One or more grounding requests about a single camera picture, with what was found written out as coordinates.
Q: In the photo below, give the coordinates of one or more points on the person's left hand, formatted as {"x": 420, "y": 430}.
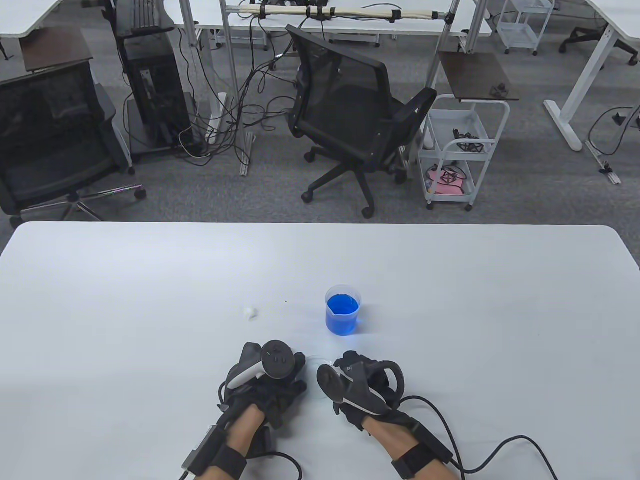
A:
{"x": 285, "y": 395}

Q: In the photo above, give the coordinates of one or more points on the person's right hand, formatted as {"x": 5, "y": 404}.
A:
{"x": 380, "y": 420}

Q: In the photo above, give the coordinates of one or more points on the clear culture dish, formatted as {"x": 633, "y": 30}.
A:
{"x": 312, "y": 375}

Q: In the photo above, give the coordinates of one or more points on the white cotton wad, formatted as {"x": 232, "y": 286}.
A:
{"x": 250, "y": 313}

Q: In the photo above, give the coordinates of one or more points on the beaker of blue dye solution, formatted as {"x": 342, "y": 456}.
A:
{"x": 342, "y": 312}

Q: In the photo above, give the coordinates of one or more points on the person's left forearm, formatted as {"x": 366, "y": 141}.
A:
{"x": 242, "y": 430}

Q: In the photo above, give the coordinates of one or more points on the person's right forearm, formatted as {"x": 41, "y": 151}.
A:
{"x": 390, "y": 440}

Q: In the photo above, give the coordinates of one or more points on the black white left hand controller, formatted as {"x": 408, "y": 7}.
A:
{"x": 276, "y": 360}

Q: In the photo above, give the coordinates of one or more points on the black white hand controller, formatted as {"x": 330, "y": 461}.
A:
{"x": 332, "y": 382}
{"x": 276, "y": 360}

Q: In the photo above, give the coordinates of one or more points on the black white right hand controller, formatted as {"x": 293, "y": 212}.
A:
{"x": 332, "y": 382}

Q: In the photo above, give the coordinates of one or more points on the black right wrist sensor unit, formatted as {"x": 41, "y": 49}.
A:
{"x": 417, "y": 460}

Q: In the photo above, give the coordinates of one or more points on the black wrist sensor unit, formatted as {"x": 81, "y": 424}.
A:
{"x": 417, "y": 460}
{"x": 227, "y": 460}

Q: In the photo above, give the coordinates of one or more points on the black left wrist sensor unit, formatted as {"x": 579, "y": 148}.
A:
{"x": 227, "y": 460}

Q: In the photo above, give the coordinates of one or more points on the pink cloth item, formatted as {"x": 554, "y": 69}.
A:
{"x": 450, "y": 186}

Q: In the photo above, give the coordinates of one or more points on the white power strip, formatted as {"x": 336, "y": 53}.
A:
{"x": 215, "y": 125}

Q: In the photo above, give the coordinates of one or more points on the white utility cart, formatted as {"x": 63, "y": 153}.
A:
{"x": 452, "y": 125}

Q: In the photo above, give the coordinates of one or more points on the grey computer stand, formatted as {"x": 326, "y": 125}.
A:
{"x": 132, "y": 120}

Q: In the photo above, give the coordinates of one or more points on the black mesh office chair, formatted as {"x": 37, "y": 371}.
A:
{"x": 345, "y": 85}

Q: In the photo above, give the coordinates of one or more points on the black computer tower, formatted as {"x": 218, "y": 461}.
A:
{"x": 155, "y": 90}

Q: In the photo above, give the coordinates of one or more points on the black chair with chrome base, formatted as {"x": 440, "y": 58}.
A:
{"x": 50, "y": 135}

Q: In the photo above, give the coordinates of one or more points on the small black object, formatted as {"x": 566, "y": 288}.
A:
{"x": 498, "y": 90}

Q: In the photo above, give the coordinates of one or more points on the brown side table top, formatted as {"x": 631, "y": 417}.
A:
{"x": 475, "y": 75}

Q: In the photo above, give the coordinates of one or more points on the long white desk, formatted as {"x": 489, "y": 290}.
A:
{"x": 350, "y": 25}

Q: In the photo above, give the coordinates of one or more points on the beige padded rod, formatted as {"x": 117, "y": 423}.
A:
{"x": 360, "y": 12}

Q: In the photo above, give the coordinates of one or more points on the dark brown side table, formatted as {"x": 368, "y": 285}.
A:
{"x": 55, "y": 50}

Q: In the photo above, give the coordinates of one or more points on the white desk with white leg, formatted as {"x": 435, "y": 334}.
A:
{"x": 595, "y": 60}

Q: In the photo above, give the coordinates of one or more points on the black chair base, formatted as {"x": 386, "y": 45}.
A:
{"x": 585, "y": 37}

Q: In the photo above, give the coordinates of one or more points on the white desk with curved edge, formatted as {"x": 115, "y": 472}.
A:
{"x": 30, "y": 15}

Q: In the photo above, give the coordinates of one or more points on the aluminium floor rail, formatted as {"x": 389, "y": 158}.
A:
{"x": 602, "y": 162}

